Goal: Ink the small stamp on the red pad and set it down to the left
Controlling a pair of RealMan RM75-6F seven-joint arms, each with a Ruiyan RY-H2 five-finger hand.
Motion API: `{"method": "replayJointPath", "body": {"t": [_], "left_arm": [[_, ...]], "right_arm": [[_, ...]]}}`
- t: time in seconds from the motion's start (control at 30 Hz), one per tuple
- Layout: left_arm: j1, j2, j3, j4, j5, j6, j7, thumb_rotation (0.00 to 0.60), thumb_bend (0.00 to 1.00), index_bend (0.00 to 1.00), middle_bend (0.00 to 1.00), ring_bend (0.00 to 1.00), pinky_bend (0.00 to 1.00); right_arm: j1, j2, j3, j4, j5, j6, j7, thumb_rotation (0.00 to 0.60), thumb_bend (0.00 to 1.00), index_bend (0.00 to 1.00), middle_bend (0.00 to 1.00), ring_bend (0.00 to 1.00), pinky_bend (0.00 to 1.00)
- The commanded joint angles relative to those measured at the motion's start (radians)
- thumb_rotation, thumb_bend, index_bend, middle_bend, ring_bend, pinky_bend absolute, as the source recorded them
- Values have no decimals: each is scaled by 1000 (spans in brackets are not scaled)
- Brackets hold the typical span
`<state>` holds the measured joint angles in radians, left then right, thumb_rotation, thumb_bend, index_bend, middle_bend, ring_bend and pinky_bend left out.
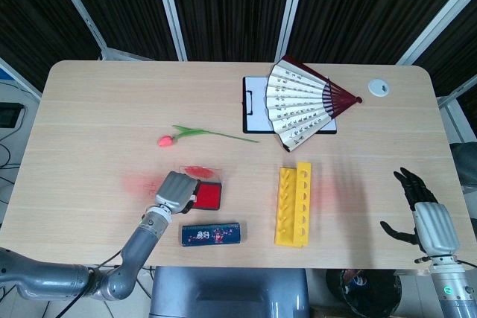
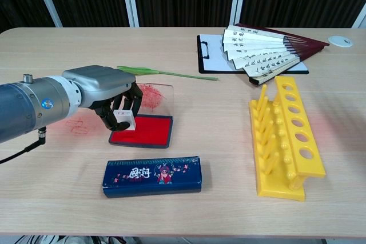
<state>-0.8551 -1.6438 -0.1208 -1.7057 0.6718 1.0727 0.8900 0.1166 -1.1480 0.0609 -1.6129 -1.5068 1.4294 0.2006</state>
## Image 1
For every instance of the dark blue printed box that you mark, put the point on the dark blue printed box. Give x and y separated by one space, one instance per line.
212 235

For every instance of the black monitor device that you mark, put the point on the black monitor device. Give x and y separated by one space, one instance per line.
9 116

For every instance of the blue soda can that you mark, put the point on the blue soda can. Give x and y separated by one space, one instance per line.
357 281

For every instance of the black trash bin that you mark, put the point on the black trash bin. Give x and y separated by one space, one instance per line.
372 295

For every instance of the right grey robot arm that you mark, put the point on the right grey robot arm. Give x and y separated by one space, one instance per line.
452 288

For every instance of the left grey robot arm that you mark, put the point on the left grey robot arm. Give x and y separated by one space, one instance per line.
138 243

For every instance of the calligraphy folding fan maroon ribs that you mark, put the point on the calligraphy folding fan maroon ribs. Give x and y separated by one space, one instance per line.
298 105

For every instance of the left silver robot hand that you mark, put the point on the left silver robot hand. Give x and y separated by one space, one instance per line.
175 189

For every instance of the red ink pad black case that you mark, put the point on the red ink pad black case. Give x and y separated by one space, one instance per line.
208 195

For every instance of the yellow test tube rack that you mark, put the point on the yellow test tube rack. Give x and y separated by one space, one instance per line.
294 206

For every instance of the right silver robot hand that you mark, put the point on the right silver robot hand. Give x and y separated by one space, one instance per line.
436 225

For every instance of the artificial pink tulip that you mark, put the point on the artificial pink tulip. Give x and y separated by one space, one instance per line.
165 140

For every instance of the dark partition screen panel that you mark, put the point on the dark partition screen panel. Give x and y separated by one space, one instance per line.
33 27
119 5
231 9
454 46
365 9

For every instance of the transparent ink pad lid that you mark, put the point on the transparent ink pad lid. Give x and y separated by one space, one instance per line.
203 172

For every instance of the black clipboard with white paper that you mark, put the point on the black clipboard with white paper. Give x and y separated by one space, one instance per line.
257 109

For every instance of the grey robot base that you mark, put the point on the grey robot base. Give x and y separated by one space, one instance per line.
227 292

